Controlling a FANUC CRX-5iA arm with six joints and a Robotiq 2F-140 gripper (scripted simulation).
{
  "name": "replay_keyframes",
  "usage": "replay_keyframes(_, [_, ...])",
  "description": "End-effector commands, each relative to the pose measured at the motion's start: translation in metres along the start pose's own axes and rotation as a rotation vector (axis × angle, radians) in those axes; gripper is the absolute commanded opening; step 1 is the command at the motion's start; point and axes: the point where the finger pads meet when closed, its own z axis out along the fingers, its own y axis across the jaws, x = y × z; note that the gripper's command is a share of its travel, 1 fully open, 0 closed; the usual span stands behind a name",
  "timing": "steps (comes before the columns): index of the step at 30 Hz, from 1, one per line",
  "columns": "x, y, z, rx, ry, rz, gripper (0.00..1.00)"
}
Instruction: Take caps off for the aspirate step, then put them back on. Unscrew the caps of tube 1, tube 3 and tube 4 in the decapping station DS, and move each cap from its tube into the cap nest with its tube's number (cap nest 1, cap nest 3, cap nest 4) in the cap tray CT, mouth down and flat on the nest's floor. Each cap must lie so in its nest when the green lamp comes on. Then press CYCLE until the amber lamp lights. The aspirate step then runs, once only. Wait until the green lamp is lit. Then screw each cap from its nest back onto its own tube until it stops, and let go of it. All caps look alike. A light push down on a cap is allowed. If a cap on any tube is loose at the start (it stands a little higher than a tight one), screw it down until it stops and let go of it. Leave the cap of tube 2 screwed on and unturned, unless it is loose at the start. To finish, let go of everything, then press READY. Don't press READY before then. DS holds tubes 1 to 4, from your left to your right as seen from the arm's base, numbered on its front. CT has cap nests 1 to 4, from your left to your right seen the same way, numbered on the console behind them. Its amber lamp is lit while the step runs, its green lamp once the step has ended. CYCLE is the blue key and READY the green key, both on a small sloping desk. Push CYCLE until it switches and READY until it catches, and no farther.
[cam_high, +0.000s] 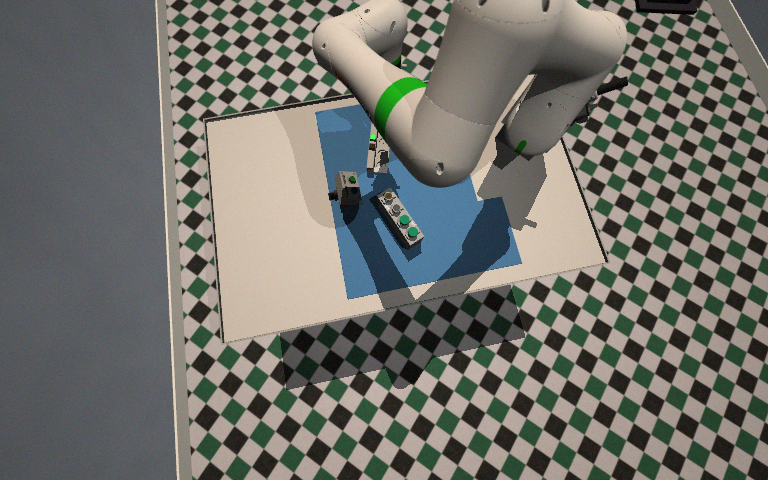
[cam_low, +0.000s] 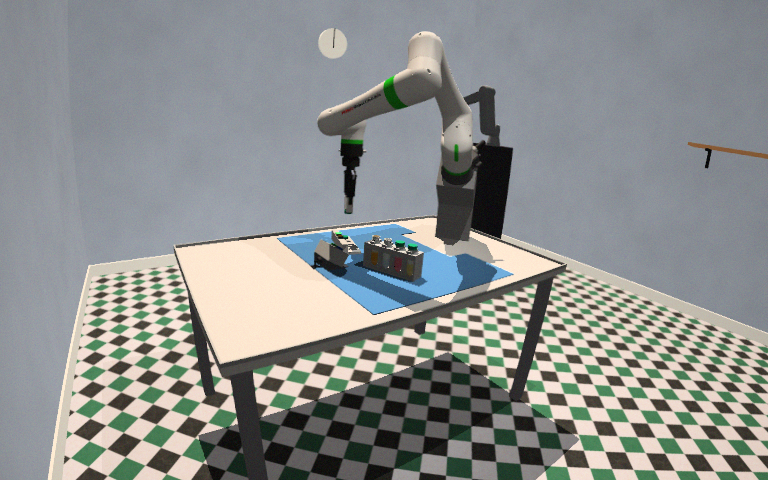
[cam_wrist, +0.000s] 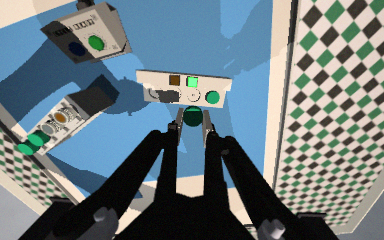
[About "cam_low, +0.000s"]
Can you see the blue flat mat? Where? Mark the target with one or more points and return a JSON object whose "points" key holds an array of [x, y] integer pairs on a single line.
{"points": [[379, 292]]}

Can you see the small sloping desk with blue and green keys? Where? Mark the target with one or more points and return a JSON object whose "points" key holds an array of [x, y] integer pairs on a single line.
{"points": [[326, 253]]}

